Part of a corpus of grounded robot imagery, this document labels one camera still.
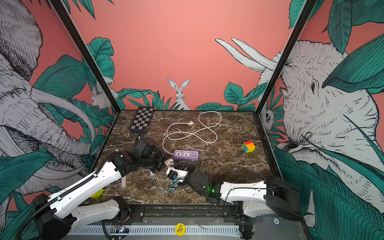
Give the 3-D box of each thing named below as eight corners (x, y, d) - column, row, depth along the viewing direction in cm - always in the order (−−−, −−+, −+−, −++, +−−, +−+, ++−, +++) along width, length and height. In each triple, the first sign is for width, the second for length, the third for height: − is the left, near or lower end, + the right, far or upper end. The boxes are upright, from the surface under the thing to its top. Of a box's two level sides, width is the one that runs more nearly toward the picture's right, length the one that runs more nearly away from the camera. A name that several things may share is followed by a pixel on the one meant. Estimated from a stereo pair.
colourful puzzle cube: (245, 153, 99) (247, 149, 95) (241, 146, 103) (243, 142, 98) (253, 151, 100) (255, 147, 96) (249, 144, 104) (251, 140, 99)
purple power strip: (173, 159, 96) (173, 157, 93) (174, 152, 99) (173, 149, 97) (198, 159, 96) (198, 157, 93) (198, 152, 100) (198, 149, 97)
